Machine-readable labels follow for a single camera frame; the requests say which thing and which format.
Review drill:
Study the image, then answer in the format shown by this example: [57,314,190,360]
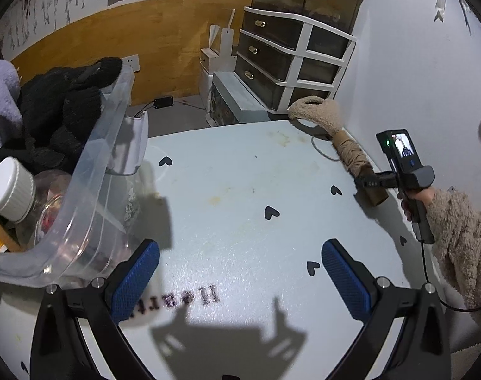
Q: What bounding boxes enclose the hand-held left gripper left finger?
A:
[32,238,162,380]

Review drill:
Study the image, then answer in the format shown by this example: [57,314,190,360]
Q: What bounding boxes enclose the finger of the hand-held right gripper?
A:
[354,171,400,191]

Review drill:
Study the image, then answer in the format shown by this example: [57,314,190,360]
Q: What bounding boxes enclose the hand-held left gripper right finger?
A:
[322,238,452,380]

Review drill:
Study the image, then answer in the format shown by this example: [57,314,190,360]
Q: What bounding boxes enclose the brown twine spool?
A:
[332,127,390,207]

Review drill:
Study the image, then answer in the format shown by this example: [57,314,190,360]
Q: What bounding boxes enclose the clear plastic storage container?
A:
[0,62,162,290]

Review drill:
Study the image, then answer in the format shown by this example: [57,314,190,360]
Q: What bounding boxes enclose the person's right forearm beige sleeve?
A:
[424,187,481,310]

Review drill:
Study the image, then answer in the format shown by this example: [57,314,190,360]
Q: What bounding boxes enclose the person's right hand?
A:
[396,188,436,223]

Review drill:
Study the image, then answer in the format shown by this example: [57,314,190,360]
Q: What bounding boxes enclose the beige fuzzy sock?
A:
[287,96,345,140]

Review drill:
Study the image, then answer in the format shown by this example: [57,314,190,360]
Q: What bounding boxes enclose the wooden stick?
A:
[0,209,24,253]

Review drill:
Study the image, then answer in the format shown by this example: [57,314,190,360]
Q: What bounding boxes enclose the white drawer organiser dark drawers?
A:
[234,6,357,114]

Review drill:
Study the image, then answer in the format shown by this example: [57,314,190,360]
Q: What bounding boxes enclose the clear jar with white lid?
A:
[0,157,74,247]

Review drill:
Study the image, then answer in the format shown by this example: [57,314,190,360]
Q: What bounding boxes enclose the grey flat box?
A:
[206,72,289,128]

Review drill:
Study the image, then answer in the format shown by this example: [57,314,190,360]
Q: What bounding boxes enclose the black knit garment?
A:
[0,57,123,175]

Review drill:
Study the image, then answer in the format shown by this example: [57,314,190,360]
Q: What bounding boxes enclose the small white wooden drawer box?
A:
[200,47,222,77]

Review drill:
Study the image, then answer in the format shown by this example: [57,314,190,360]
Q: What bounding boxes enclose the purple plush toy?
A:
[0,59,24,128]

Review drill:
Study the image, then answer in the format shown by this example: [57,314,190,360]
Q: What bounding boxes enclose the white cord loop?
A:
[311,134,341,162]

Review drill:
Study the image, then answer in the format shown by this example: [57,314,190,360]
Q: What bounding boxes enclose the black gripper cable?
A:
[421,241,481,311]

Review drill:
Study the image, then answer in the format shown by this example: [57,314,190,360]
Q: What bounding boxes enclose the white wall socket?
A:
[121,53,141,73]

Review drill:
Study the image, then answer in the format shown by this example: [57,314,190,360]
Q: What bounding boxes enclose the printed wall sheet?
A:
[2,0,88,50]

